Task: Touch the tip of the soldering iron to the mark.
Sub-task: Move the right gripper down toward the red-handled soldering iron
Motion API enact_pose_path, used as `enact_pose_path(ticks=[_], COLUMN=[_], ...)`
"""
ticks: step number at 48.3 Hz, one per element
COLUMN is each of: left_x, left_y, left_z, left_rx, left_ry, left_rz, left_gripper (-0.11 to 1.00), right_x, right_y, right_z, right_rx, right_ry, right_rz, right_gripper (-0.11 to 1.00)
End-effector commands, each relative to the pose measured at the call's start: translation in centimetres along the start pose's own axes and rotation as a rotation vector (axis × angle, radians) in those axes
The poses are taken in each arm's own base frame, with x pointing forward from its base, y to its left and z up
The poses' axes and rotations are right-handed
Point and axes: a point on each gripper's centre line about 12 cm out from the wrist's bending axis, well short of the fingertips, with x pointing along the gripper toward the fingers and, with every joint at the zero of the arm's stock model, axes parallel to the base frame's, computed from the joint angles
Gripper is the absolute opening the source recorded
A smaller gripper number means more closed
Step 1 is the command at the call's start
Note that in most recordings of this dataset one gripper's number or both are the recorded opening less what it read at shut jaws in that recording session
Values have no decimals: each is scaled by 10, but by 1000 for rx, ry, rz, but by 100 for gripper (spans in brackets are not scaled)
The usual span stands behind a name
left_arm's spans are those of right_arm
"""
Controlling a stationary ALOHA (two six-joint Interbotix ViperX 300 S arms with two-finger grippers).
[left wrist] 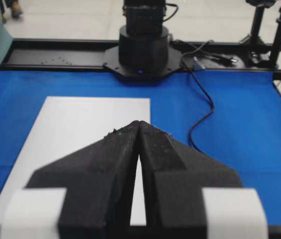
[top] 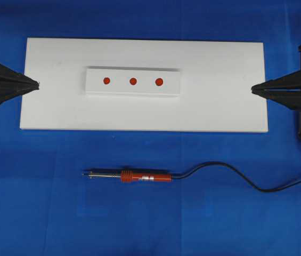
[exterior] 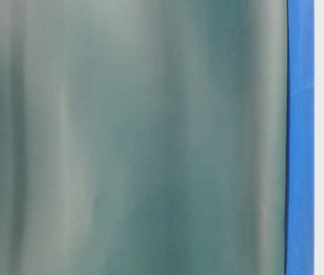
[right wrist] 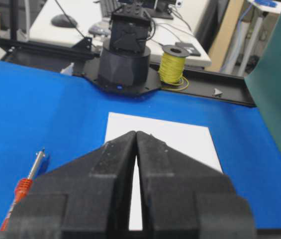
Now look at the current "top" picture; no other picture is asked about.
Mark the small white marked plate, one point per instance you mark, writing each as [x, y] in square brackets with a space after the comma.
[144, 82]

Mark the large white base board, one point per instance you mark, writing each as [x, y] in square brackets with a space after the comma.
[216, 81]

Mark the red handled soldering iron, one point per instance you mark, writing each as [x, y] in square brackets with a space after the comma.
[128, 176]

